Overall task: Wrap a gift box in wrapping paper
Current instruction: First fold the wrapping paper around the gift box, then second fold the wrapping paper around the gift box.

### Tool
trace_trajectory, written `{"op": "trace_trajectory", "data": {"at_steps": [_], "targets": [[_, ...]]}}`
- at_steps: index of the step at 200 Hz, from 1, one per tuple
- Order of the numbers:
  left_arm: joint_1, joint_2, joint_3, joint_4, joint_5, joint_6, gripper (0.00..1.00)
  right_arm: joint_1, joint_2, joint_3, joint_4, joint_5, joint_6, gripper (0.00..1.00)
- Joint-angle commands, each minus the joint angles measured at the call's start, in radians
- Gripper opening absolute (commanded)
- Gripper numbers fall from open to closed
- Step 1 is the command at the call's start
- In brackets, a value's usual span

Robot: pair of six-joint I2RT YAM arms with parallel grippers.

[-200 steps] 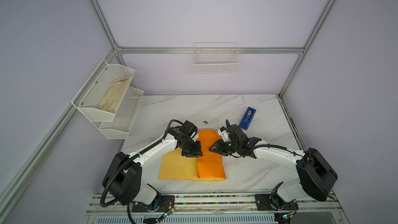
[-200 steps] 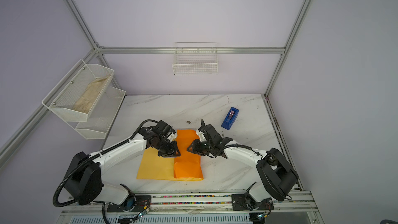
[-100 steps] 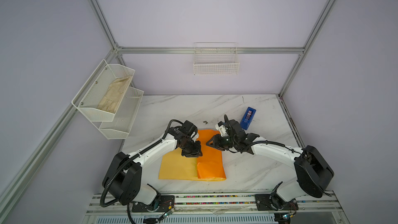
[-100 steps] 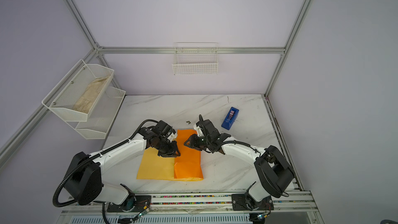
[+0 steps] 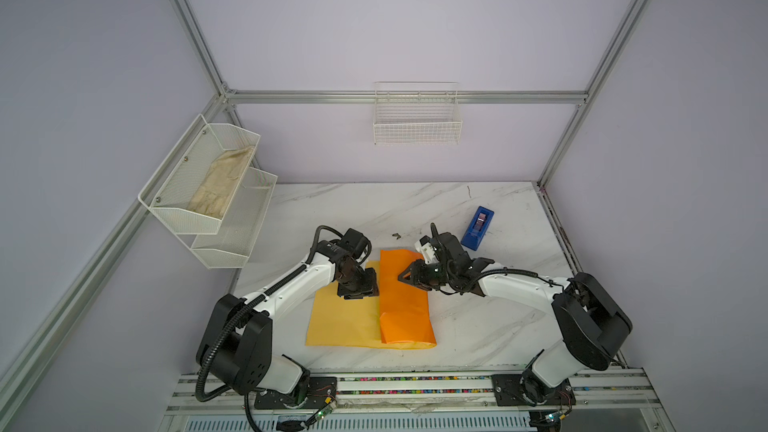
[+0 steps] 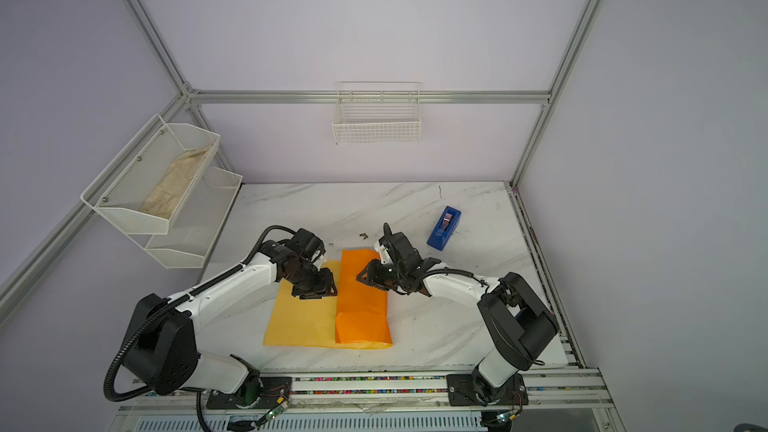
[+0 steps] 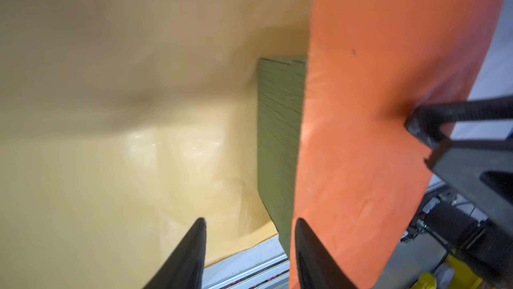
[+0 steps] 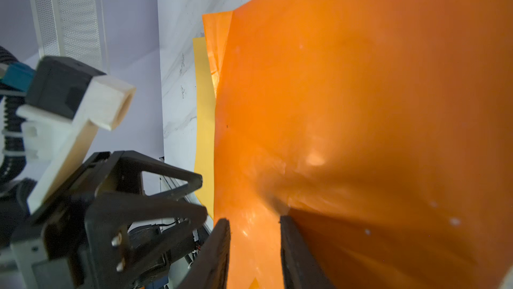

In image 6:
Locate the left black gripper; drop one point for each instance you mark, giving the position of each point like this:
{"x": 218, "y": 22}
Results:
{"x": 328, "y": 279}

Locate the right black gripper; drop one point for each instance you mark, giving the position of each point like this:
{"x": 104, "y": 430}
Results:
{"x": 369, "y": 275}

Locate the yellow orange wrapping paper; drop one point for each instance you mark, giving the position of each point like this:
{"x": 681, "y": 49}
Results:
{"x": 354, "y": 319}

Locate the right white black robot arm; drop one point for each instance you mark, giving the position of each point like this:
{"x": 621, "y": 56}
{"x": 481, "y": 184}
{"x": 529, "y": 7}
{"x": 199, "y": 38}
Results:
{"x": 519, "y": 323}

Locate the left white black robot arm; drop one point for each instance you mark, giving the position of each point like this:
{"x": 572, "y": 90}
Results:
{"x": 160, "y": 353}

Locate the blue tape dispenser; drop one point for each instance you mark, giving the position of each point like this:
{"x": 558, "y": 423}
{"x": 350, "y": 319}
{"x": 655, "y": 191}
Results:
{"x": 445, "y": 228}

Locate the lower white mesh shelf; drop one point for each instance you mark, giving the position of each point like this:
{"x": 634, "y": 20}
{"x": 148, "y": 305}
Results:
{"x": 194, "y": 232}

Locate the white mesh shelf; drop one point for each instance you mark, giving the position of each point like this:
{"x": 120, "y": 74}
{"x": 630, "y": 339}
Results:
{"x": 119, "y": 190}
{"x": 194, "y": 232}

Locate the beige cloth in shelf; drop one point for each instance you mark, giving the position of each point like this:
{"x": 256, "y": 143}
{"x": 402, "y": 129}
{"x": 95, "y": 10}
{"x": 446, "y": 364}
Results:
{"x": 166, "y": 196}

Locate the upper white mesh shelf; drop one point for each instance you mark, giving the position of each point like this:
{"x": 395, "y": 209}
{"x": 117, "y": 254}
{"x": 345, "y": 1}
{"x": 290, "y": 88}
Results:
{"x": 119, "y": 190}

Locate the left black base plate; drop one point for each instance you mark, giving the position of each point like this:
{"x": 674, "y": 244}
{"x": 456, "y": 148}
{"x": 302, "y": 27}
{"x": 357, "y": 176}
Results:
{"x": 266, "y": 392}

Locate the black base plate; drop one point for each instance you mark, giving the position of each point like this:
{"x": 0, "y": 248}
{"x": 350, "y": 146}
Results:
{"x": 474, "y": 390}
{"x": 266, "y": 392}

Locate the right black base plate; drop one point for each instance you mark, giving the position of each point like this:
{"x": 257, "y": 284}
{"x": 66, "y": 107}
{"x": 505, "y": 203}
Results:
{"x": 474, "y": 390}

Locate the white wire wall basket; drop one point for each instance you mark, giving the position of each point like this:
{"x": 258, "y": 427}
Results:
{"x": 369, "y": 113}

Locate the aluminium frame rail front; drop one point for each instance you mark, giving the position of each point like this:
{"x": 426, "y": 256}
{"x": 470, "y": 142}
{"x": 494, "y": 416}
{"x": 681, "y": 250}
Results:
{"x": 374, "y": 392}

